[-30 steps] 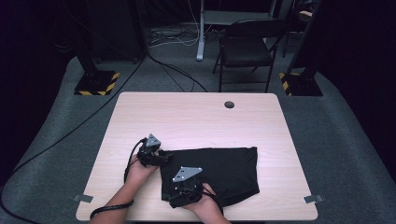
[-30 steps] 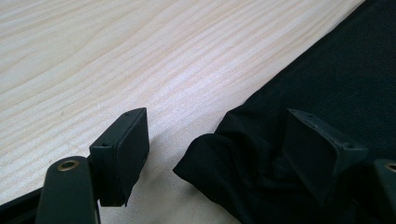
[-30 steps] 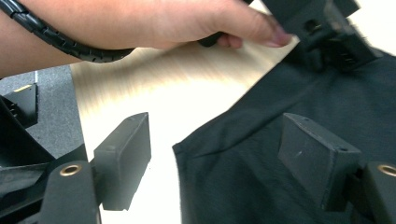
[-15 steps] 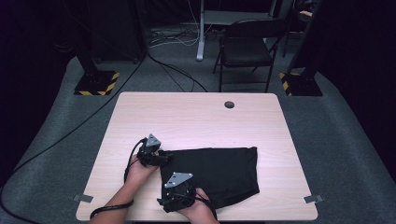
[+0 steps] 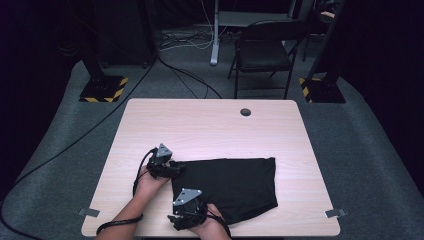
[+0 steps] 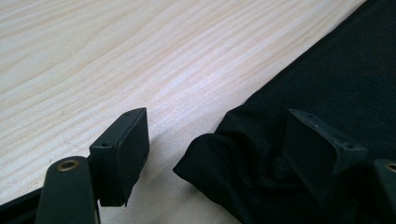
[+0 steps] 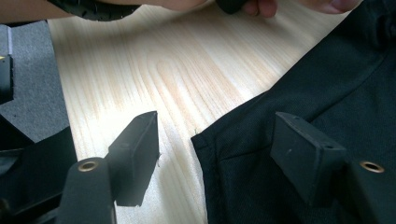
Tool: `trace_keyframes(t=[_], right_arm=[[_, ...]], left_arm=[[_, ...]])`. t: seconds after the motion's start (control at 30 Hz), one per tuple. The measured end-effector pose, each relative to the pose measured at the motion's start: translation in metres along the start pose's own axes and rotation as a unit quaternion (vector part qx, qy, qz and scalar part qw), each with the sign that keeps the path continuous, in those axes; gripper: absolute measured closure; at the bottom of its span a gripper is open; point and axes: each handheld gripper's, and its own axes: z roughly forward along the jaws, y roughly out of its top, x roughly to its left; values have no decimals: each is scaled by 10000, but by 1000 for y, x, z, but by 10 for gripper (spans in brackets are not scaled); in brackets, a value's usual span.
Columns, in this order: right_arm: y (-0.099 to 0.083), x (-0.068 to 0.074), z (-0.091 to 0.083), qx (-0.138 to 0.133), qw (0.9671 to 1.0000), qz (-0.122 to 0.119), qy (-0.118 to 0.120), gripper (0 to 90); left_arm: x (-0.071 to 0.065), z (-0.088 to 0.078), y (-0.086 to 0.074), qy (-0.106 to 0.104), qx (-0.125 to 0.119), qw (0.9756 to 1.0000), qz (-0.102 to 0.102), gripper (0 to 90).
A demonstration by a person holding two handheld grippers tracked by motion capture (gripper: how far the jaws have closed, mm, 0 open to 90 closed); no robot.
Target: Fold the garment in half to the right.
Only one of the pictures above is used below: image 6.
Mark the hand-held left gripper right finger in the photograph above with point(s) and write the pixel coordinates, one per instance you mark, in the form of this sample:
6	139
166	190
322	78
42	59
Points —
317	155

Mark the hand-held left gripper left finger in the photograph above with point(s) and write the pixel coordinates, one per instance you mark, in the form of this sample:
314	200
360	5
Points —
121	161

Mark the black button-up shirt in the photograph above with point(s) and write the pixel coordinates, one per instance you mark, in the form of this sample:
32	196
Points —
327	77

